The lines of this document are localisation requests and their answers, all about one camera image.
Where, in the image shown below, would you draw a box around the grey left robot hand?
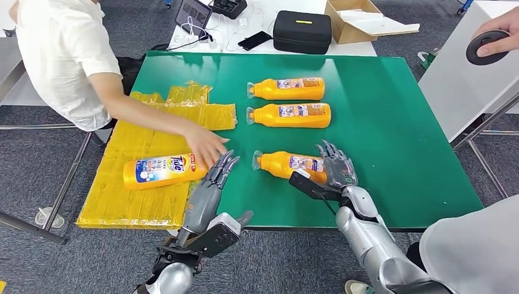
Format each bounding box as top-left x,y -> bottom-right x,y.
176,149 -> 255,246

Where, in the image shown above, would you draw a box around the person's hand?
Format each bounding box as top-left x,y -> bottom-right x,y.
182,123 -> 231,172
472,6 -> 519,58

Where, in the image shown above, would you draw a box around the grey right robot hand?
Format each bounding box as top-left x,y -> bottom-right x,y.
315,140 -> 360,189

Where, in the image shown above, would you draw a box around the handheld teleoperation controller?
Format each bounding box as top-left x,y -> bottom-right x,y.
465,29 -> 511,67

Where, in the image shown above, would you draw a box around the orange detergent bottle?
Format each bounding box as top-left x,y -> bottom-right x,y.
246,103 -> 332,129
251,150 -> 329,186
246,77 -> 326,102
122,152 -> 209,192

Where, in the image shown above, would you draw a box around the green topped table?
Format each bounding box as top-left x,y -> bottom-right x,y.
133,49 -> 484,234

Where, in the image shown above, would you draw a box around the yellow taped cardboard mat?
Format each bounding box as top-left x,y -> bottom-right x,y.
75,81 -> 238,232

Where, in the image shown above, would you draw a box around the green bag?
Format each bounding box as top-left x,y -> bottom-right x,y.
417,47 -> 441,70

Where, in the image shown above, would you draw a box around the white power strip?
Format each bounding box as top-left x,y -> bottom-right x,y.
170,34 -> 222,51

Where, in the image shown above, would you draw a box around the black smartphone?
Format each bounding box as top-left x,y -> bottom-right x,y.
237,30 -> 273,52

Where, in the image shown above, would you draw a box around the white sheet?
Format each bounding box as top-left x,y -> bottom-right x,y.
337,8 -> 421,37

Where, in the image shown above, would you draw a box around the white table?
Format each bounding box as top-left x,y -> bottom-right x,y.
166,0 -> 378,57

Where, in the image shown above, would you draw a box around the tablet with dark screen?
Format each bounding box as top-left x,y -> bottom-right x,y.
174,0 -> 213,30

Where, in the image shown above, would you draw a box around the black zip case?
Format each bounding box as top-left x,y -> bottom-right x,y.
272,10 -> 333,55

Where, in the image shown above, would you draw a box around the black charger box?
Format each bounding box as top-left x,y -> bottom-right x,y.
211,0 -> 248,20

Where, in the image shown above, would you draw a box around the open cardboard box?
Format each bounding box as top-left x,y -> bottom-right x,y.
324,0 -> 421,45

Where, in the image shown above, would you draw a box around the clear plastic lid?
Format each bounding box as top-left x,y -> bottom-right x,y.
33,206 -> 65,229

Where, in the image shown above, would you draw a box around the person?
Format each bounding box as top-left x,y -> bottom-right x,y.
8,0 -> 147,133
345,194 -> 519,294

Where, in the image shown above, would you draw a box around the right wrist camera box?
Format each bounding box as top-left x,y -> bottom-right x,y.
288,169 -> 343,203

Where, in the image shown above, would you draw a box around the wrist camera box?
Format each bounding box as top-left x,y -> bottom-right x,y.
288,169 -> 343,203
186,213 -> 244,259

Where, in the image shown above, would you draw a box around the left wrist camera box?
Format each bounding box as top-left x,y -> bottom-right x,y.
186,213 -> 244,259

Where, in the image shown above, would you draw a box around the metal frame legs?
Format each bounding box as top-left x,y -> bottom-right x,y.
452,91 -> 519,200
0,122 -> 95,246

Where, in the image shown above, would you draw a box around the black cable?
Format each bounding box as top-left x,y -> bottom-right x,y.
165,31 -> 214,51

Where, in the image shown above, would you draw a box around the white cable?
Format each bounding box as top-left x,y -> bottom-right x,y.
179,15 -> 212,42

